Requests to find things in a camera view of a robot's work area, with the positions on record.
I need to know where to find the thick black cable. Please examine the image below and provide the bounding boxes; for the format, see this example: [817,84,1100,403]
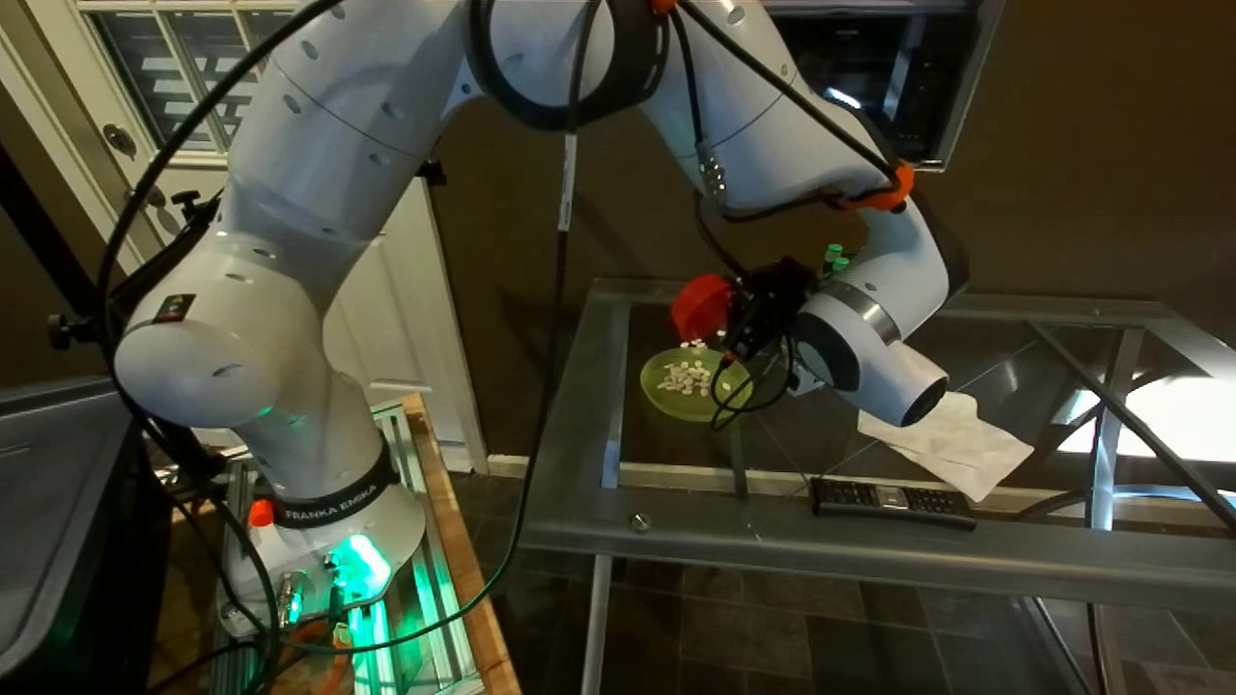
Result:
[91,0,343,427]

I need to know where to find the white framed wall window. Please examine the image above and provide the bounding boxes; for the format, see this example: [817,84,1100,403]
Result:
[755,0,1011,172]

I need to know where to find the red plastic bowl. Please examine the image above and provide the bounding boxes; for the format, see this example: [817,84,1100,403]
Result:
[668,269,744,344]

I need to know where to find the white bottle with orange cap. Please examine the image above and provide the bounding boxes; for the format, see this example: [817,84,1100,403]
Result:
[217,499,325,642]

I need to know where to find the dark grey storage bin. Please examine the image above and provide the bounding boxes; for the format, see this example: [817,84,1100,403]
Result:
[0,376,177,695]

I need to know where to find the black camera stand pole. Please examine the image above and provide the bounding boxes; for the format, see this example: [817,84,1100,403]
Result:
[545,126,581,438]

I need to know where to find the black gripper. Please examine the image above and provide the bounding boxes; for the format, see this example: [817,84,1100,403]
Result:
[723,260,830,369]

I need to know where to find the white panelled door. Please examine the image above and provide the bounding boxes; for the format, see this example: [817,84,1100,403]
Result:
[0,0,490,472]

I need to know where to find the glass table with metal frame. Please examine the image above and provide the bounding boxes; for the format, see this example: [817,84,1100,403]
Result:
[516,275,1236,695]

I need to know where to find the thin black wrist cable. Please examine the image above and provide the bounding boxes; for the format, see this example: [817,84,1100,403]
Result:
[701,328,796,438]

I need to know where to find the yellow-green plastic bowl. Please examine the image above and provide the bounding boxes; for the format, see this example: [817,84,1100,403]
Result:
[638,341,755,427]

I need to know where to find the wooden robot base crate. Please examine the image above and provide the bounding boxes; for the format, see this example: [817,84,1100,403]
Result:
[187,390,525,695]

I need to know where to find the white paper napkin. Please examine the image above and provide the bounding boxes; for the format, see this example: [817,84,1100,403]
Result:
[853,386,1040,507]

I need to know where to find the orange cable clip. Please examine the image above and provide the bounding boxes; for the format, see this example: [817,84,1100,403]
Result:
[844,157,921,216]

